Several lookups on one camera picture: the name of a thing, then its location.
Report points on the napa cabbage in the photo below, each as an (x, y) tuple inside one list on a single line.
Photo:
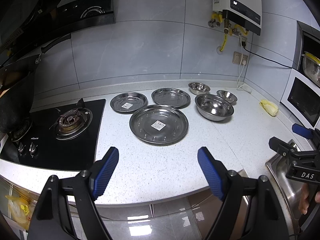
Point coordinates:
[(271, 108)]

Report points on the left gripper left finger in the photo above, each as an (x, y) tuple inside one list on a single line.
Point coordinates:
[(52, 217)]

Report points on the small steel plate with label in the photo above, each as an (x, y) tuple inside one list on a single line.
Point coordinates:
[(128, 103)]

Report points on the black range hood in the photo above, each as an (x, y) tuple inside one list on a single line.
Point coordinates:
[(67, 16)]

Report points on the steel plate without label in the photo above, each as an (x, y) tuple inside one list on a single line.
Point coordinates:
[(171, 97)]

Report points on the white gas water heater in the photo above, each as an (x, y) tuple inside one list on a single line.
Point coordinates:
[(245, 13)]

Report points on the person right hand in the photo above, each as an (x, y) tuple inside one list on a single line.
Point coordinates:
[(307, 191)]

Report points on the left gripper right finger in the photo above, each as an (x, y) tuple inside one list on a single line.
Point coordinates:
[(264, 218)]

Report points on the black gas stove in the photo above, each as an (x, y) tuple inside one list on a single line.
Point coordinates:
[(60, 138)]

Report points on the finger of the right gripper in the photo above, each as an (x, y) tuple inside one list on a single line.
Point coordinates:
[(282, 148), (307, 133)]

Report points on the yellow plastic bag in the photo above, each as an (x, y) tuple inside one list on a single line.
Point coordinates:
[(21, 210)]

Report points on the small steel bowl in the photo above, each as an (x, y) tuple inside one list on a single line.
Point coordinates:
[(228, 96), (198, 88)]

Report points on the large steel bowl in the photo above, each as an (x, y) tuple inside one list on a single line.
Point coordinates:
[(213, 107)]

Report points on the steel mixing bowl on microwave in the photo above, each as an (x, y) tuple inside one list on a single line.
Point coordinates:
[(311, 67)]

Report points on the large steel plate with label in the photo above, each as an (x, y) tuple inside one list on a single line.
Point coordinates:
[(159, 125)]

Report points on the beige wall socket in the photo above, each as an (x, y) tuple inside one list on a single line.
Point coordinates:
[(239, 58)]

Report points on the white microwave oven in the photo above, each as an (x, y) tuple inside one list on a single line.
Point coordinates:
[(301, 95)]

